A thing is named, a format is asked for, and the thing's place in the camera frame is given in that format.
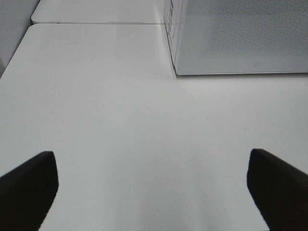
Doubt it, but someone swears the white microwave door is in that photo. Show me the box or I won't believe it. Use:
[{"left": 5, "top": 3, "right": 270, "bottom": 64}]
[{"left": 176, "top": 0, "right": 308, "bottom": 75}]

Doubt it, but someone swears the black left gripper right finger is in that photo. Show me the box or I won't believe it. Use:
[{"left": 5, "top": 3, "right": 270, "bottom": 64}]
[{"left": 246, "top": 149, "right": 308, "bottom": 231}]

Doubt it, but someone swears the white microwave oven body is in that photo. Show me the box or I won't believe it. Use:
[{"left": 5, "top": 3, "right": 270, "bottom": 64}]
[{"left": 163, "top": 0, "right": 183, "bottom": 77}]

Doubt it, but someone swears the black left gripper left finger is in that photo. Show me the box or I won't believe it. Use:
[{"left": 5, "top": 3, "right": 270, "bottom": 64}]
[{"left": 0, "top": 151, "right": 59, "bottom": 231}]

